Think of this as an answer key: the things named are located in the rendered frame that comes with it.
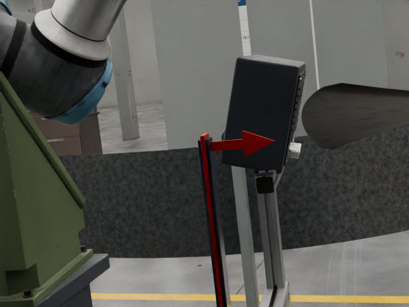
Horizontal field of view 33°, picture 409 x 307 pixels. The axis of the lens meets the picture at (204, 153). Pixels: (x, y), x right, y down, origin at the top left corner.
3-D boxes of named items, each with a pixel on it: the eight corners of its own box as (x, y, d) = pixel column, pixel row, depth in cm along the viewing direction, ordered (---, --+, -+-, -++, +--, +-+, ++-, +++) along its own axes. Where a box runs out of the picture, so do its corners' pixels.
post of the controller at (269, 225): (284, 289, 118) (272, 175, 115) (266, 289, 118) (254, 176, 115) (285, 282, 120) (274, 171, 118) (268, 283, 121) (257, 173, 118)
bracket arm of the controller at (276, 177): (274, 193, 115) (272, 175, 115) (256, 194, 116) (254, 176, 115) (285, 168, 138) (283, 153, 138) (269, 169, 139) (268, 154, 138)
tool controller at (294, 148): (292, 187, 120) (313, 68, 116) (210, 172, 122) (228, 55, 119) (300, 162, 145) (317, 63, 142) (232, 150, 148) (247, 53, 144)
